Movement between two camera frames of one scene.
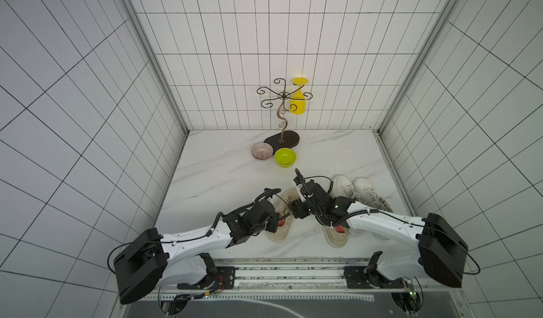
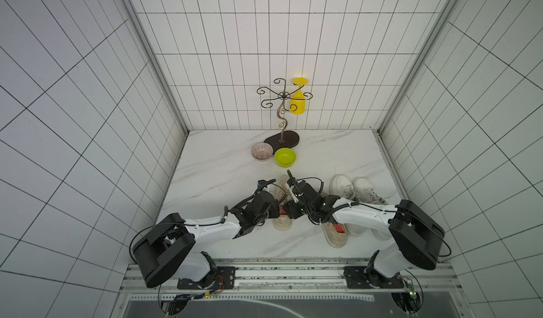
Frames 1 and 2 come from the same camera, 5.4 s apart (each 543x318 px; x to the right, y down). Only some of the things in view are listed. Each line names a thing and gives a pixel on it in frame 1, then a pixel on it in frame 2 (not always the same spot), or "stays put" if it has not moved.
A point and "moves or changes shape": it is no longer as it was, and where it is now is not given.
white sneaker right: x=365 y=193 stays put
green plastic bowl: x=285 y=157 stays put
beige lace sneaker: x=284 y=211 moves or changes shape
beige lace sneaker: x=335 y=239 stays put
